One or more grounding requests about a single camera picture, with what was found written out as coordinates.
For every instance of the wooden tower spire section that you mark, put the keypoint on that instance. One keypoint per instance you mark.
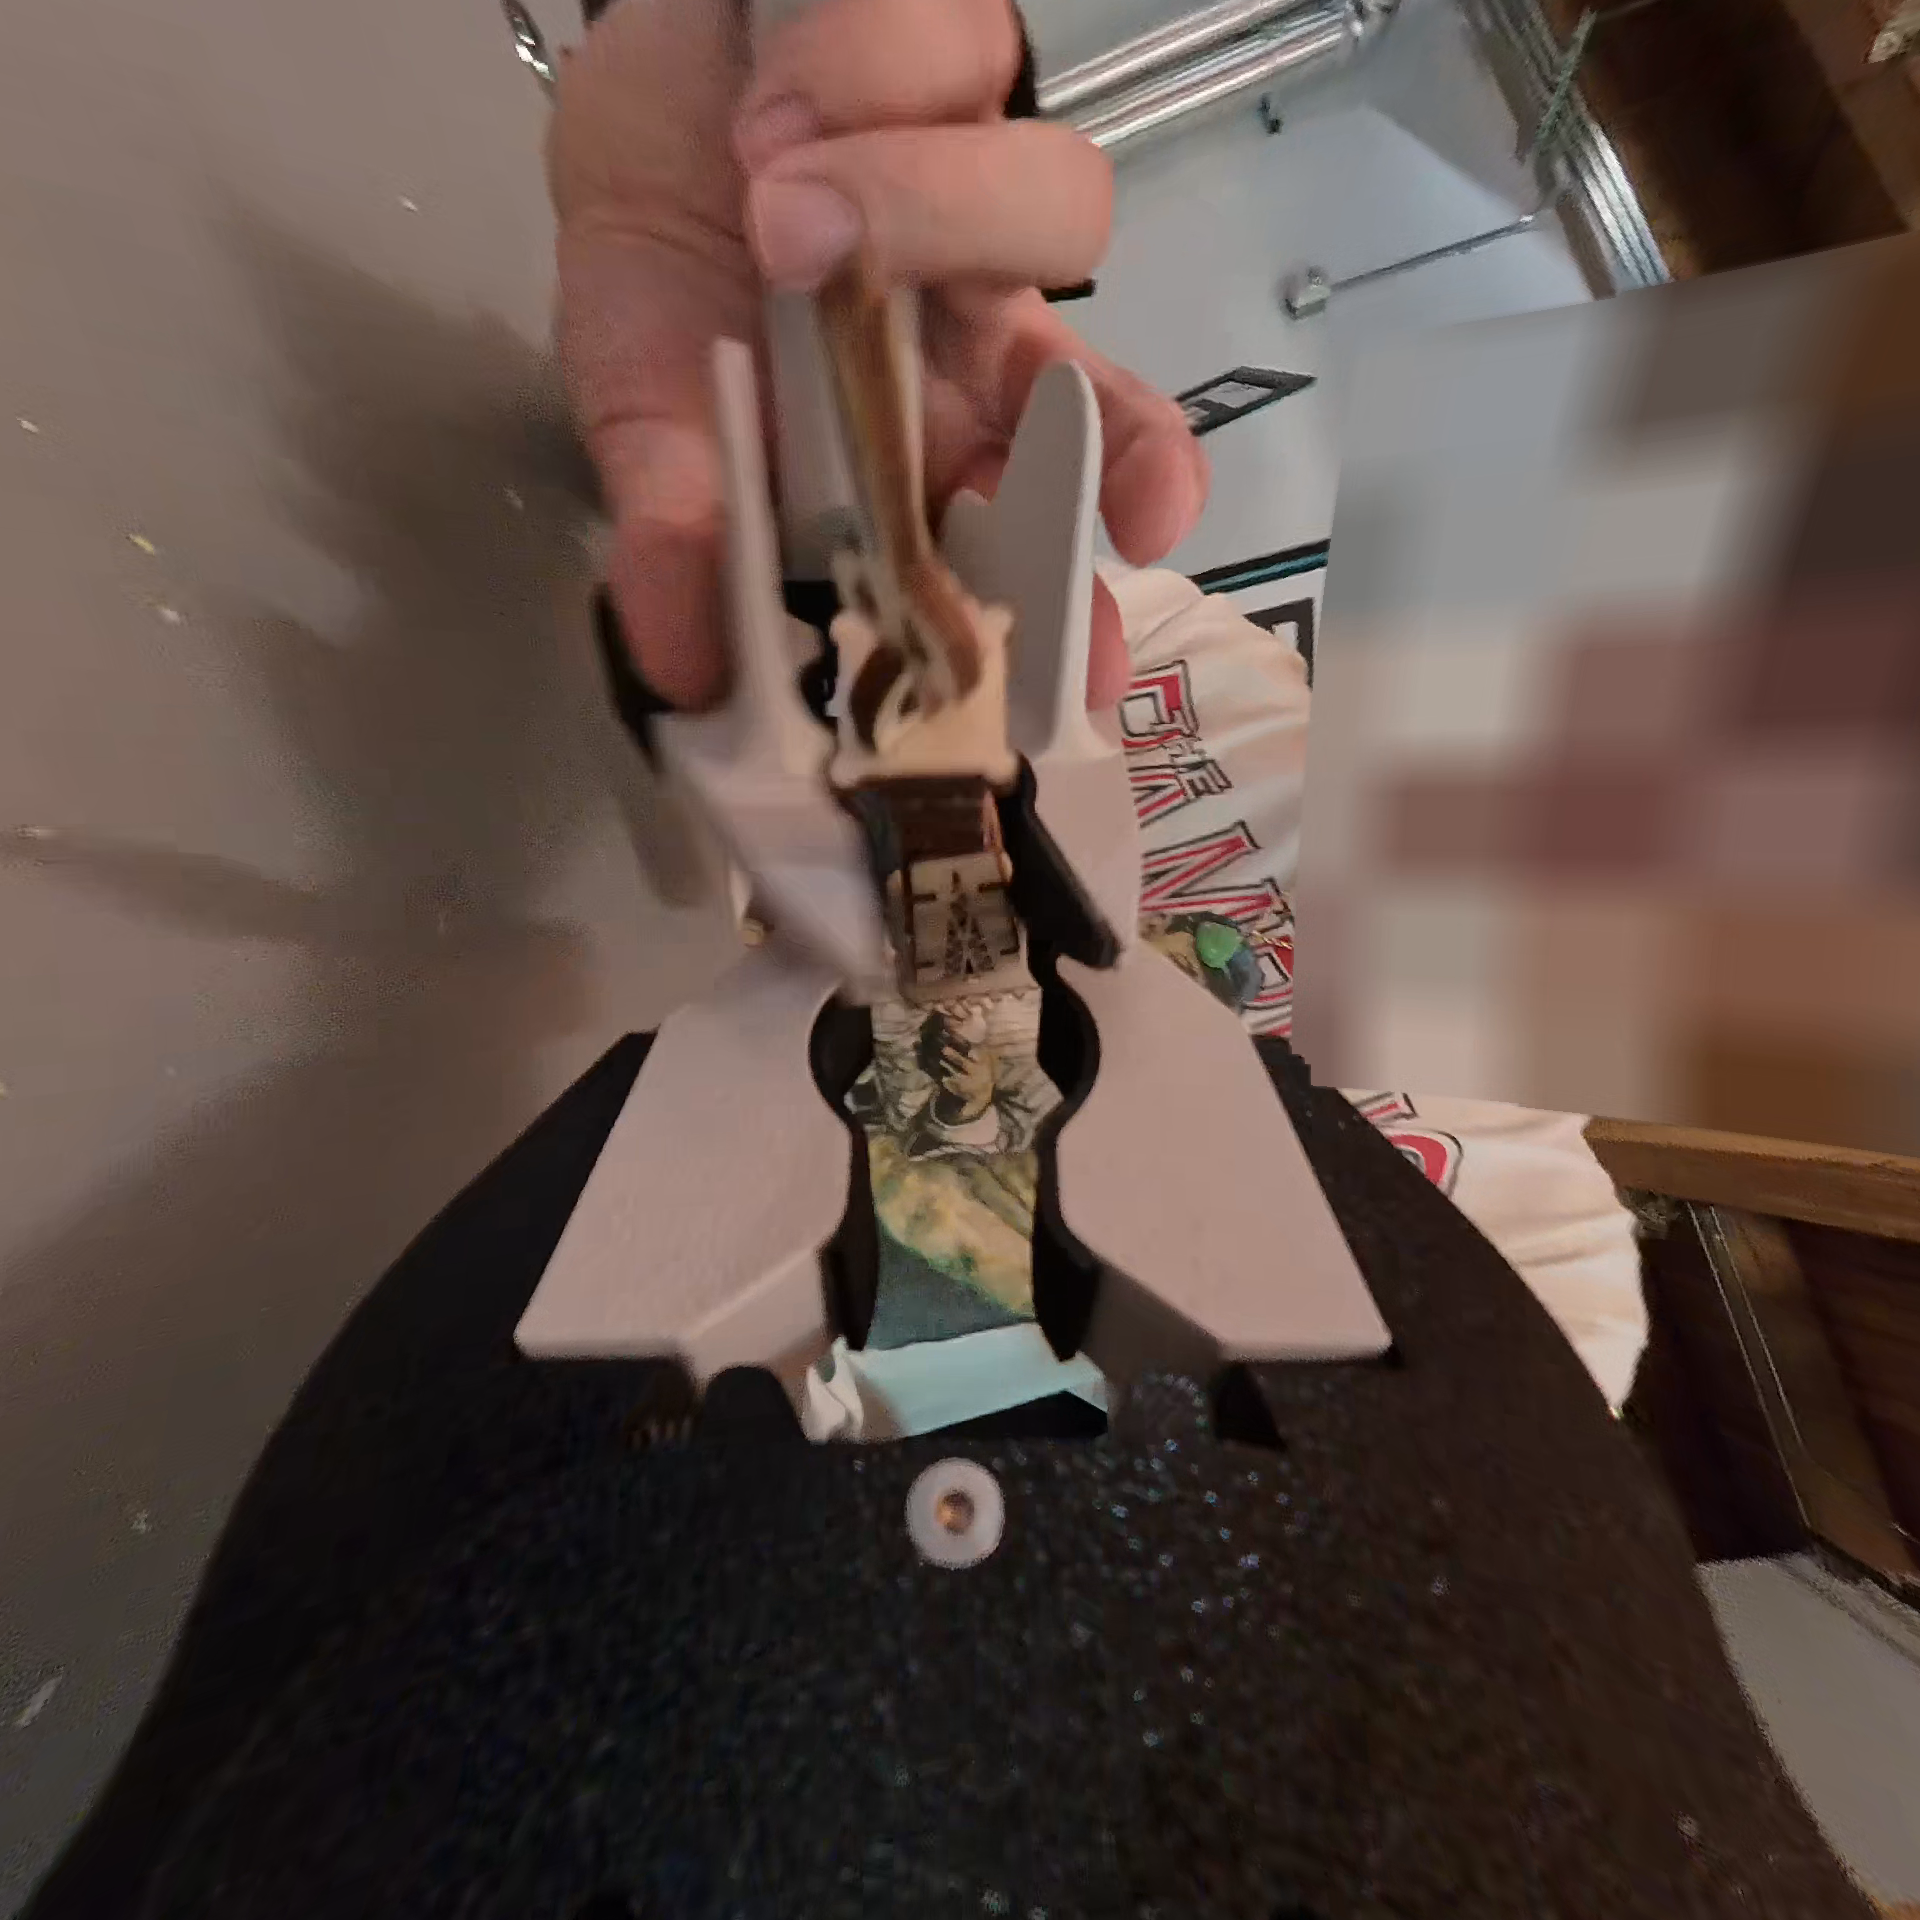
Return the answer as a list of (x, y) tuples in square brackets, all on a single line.
[(952, 898)]

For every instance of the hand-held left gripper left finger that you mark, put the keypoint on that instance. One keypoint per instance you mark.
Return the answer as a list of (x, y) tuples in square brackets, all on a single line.
[(706, 1199)]

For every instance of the person's right hand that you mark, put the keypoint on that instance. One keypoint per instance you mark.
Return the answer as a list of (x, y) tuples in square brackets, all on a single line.
[(674, 227)]

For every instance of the white printed shirt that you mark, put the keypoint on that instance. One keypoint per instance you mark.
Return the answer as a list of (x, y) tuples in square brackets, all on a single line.
[(1529, 1245)]

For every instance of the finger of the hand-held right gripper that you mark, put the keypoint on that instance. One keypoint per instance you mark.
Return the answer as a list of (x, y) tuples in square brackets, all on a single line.
[(1058, 599), (767, 809)]

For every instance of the silver spiral duct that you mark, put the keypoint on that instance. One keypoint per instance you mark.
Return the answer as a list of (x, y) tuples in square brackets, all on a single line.
[(1201, 61)]

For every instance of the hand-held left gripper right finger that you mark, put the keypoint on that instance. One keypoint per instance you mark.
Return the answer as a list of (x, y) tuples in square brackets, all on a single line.
[(1216, 1199)]

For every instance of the metal conduit pipe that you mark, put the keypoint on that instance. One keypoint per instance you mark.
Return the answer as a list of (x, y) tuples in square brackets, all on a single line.
[(1412, 268)]

